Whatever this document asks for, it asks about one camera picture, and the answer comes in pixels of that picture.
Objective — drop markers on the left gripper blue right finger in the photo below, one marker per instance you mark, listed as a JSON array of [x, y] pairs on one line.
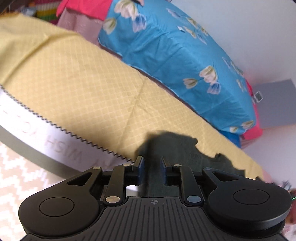
[[183, 177]]

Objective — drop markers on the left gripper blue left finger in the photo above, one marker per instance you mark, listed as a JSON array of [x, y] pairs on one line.
[[119, 178]]

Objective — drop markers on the dark green knit sweater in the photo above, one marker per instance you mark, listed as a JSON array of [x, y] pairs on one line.
[[177, 149]]

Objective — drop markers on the yellow and white patterned bedspread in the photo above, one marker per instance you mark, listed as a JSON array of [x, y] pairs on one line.
[[67, 105]]

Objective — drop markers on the small white digital clock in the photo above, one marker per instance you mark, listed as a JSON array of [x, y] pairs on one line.
[[258, 97]]

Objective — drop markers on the blue floral quilt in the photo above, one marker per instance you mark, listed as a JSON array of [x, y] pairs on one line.
[[180, 57]]

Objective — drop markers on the pink grey pillow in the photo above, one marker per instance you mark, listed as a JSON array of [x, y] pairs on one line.
[[88, 27]]

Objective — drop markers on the grey board against wall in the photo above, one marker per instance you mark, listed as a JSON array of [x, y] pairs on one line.
[[278, 105]]

